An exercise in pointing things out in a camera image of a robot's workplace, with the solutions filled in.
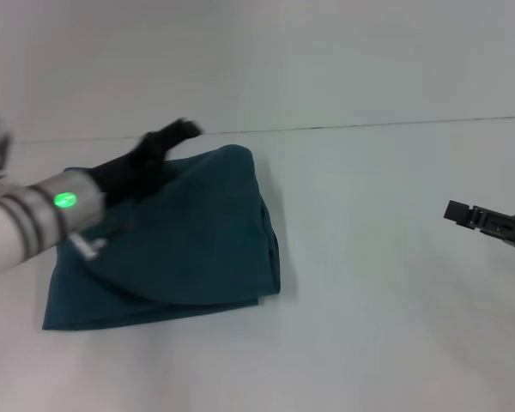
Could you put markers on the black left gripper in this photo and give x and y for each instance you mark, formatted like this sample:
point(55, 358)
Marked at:
point(129, 171)

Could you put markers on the teal blue FREE t-shirt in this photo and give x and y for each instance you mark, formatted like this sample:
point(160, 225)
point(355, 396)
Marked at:
point(180, 244)

